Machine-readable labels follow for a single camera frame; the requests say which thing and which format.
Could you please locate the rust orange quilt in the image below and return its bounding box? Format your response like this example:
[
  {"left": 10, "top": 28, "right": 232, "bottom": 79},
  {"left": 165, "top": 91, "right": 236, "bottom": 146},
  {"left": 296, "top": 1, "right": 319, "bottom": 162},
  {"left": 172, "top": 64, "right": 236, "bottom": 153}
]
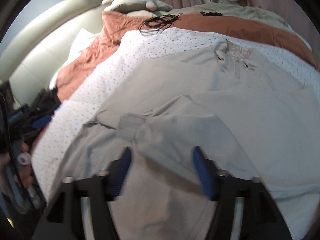
[{"left": 55, "top": 12, "right": 319, "bottom": 101}]

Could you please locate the beige crumpled blanket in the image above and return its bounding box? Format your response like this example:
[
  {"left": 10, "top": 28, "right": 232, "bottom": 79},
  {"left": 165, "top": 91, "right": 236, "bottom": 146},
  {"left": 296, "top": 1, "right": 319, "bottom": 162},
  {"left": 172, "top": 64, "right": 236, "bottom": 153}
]
[{"left": 154, "top": 3, "right": 312, "bottom": 51}]

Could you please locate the cream padded headboard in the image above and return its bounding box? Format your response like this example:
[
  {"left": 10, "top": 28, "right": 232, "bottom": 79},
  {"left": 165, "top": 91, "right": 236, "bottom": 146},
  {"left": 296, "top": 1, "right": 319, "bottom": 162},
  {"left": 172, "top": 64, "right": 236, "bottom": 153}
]
[{"left": 1, "top": 0, "right": 103, "bottom": 105}]

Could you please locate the black clutter beside bed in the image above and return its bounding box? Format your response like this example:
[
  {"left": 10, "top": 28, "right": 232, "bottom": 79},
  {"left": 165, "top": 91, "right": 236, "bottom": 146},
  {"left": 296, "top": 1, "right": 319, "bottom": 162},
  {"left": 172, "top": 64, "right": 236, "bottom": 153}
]
[{"left": 1, "top": 81, "right": 61, "bottom": 214}]

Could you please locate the white dotted bed sheet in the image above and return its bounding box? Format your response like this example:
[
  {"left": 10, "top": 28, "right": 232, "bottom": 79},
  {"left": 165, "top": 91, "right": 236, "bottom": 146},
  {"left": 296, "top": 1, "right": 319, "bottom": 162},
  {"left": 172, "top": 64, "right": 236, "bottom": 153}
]
[{"left": 32, "top": 27, "right": 319, "bottom": 199}]

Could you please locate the beige zip-neck sweatshirt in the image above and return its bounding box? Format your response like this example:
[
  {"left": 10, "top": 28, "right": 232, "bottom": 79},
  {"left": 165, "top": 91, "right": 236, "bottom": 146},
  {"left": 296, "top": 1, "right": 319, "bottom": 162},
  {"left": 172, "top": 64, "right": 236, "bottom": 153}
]
[{"left": 52, "top": 42, "right": 319, "bottom": 239}]

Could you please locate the white pillow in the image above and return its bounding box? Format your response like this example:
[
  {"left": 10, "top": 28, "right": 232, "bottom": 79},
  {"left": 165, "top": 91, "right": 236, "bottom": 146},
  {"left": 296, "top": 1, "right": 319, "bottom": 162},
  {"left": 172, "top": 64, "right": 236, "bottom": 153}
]
[{"left": 65, "top": 28, "right": 99, "bottom": 64}]

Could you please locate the small black strap device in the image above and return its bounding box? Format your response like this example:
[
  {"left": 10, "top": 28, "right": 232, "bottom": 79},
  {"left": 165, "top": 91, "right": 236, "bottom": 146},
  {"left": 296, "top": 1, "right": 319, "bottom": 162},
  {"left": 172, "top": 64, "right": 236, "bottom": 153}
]
[{"left": 200, "top": 11, "right": 223, "bottom": 17}]

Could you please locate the black coiled cable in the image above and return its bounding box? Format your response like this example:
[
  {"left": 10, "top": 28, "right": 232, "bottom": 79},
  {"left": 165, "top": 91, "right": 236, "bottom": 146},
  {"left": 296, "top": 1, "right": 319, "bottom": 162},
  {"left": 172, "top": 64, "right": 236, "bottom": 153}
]
[{"left": 138, "top": 13, "right": 182, "bottom": 36}]

